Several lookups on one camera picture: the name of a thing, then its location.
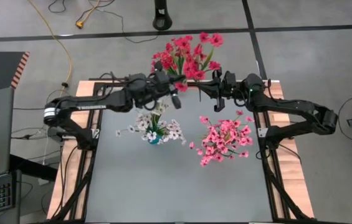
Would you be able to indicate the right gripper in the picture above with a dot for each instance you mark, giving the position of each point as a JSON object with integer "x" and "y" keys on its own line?
{"x": 230, "y": 93}

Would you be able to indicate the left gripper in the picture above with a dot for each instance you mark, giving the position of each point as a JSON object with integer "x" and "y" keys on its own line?
{"x": 161, "y": 84}

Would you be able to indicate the green artificial stem foreground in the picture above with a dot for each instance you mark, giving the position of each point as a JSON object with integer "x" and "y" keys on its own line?
{"x": 139, "y": 124}

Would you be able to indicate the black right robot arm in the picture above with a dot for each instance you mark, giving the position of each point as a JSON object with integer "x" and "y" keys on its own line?
{"x": 288, "y": 105}

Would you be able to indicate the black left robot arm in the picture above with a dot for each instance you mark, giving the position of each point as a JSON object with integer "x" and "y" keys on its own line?
{"x": 101, "y": 104}

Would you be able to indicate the blue patterned glass vase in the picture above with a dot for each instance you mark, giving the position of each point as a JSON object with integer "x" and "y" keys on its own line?
{"x": 155, "y": 140}

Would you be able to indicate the black floor stand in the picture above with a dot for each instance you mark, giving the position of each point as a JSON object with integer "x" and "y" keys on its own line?
{"x": 162, "y": 21}

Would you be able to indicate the grey power adapter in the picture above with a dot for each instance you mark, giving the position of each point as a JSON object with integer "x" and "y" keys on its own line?
{"x": 54, "y": 133}

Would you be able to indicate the black desk base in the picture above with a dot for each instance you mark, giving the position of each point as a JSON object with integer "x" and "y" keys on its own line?
{"x": 32, "y": 168}

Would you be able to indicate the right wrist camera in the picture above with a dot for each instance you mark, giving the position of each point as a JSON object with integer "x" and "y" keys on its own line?
{"x": 230, "y": 79}

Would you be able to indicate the black metal table frame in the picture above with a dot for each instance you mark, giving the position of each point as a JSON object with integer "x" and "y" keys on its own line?
{"x": 272, "y": 199}

